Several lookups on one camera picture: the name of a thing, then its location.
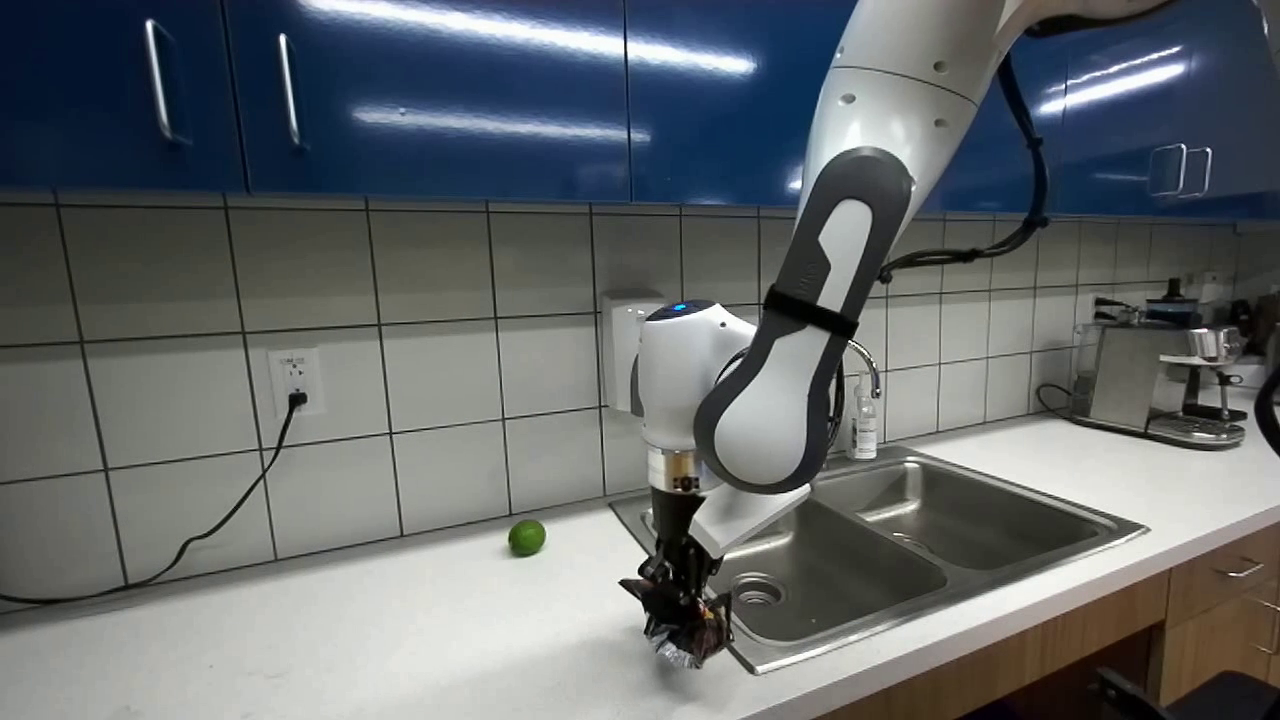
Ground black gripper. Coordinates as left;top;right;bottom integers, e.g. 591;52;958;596
620;491;731;667

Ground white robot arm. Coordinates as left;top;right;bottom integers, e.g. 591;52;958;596
625;0;1176;663

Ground stainless steel double sink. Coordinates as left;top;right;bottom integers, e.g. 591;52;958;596
608;446;1153;676

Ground green lime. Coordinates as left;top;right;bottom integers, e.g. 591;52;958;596
510;520;547;557

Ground clear pump soap bottle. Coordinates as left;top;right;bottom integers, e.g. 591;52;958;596
854;402;880;460

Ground chrome gooseneck faucet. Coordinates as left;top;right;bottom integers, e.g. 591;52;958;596
847;342;885;402

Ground wooden lower cabinets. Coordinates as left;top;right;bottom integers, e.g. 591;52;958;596
825;525;1280;720

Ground black coffee maker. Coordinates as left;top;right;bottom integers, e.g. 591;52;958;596
1072;282;1245;453

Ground blue upper cabinets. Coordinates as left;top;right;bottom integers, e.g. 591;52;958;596
0;0;1277;215

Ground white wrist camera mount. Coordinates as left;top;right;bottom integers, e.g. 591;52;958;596
689;485;808;560

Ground white wall soap dispenser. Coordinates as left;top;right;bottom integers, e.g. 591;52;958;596
601;296;661;417

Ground black power cord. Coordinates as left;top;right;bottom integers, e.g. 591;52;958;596
0;389;313;614

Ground white wall outlet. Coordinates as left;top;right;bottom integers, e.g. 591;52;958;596
270;348;325;417

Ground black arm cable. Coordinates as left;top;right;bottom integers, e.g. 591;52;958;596
874;52;1056;289

